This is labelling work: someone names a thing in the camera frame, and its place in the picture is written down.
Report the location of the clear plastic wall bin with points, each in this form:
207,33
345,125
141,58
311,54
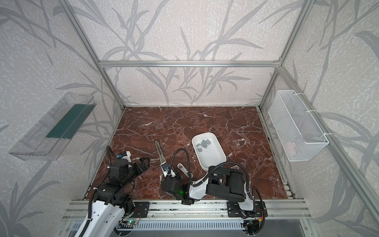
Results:
46,140

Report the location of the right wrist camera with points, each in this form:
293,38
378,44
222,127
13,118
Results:
167,170

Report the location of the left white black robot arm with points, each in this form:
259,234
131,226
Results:
102,217

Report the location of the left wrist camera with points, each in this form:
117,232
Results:
125,155

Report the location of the small white stapler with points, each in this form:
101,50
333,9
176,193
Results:
183,169

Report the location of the white oval tray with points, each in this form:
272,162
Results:
212,154

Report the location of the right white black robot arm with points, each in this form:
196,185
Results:
226,171

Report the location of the beige black long stapler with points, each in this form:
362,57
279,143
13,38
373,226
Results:
160,153

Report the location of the green circuit board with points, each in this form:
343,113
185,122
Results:
128,224

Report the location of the pink object in basket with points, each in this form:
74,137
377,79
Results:
290,147

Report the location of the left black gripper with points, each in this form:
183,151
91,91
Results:
136,165

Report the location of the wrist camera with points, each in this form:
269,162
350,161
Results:
167,170
125,155

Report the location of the white wire mesh basket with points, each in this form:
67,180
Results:
294,122

